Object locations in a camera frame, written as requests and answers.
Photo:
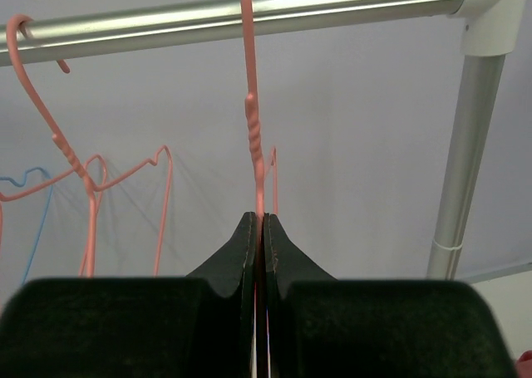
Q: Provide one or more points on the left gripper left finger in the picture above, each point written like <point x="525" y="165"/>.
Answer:
<point x="224" y="328"/>

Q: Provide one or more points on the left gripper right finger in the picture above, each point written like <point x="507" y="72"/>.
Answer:
<point x="285" y="264"/>

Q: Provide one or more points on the pink hanger of green shirt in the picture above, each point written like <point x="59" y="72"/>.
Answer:
<point x="14" y="27"/>

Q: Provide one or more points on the light blue hanger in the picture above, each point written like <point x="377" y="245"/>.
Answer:
<point x="23" y="222"/>

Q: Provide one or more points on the pink t shirt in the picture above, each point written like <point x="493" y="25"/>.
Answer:
<point x="523" y="365"/>

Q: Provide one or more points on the pink hanger of orange shirt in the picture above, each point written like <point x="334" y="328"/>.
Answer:
<point x="88" y="262"/>

